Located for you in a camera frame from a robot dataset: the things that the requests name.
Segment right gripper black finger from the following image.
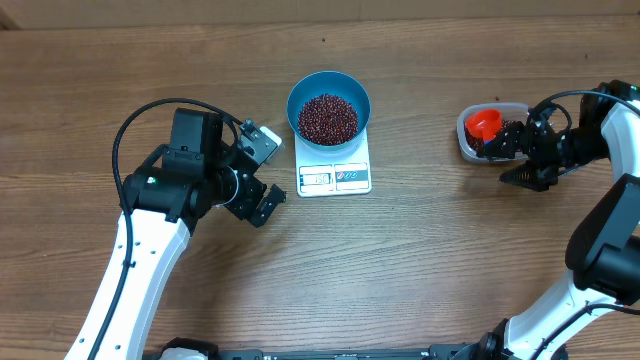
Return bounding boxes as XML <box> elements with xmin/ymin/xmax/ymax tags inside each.
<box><xmin>499</xmin><ymin>165</ymin><xmax>558</xmax><ymax>192</ymax></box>
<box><xmin>477</xmin><ymin>122</ymin><xmax>525</xmax><ymax>160</ymax></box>

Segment orange measuring scoop blue handle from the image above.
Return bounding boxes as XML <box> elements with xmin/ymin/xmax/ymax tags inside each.
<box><xmin>465</xmin><ymin>109</ymin><xmax>503</xmax><ymax>143</ymax></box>

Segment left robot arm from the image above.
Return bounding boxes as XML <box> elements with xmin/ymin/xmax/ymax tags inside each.
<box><xmin>66</xmin><ymin>108</ymin><xmax>286</xmax><ymax>359</ymax></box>

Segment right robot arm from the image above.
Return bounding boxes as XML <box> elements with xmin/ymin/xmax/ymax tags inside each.
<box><xmin>425</xmin><ymin>80</ymin><xmax>639</xmax><ymax>360</ymax></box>

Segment white digital kitchen scale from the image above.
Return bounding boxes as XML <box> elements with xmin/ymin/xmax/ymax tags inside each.
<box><xmin>295</xmin><ymin>130</ymin><xmax>372</xmax><ymax>198</ymax></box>

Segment red beans in bowl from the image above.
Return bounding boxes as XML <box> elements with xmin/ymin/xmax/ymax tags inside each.
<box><xmin>298</xmin><ymin>93</ymin><xmax>359</xmax><ymax>146</ymax></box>

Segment blue metal bowl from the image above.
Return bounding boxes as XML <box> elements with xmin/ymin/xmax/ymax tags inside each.
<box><xmin>286</xmin><ymin>71</ymin><xmax>372</xmax><ymax>150</ymax></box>

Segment clear plastic bean container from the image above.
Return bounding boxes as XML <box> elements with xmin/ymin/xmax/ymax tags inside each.
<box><xmin>456</xmin><ymin>102</ymin><xmax>529</xmax><ymax>164</ymax></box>

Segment red beans in container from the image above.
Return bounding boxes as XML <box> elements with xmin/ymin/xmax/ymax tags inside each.
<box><xmin>463</xmin><ymin>120</ymin><xmax>513</xmax><ymax>152</ymax></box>

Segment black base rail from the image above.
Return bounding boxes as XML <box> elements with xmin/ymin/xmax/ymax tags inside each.
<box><xmin>218</xmin><ymin>343</ymin><xmax>478</xmax><ymax>360</ymax></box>

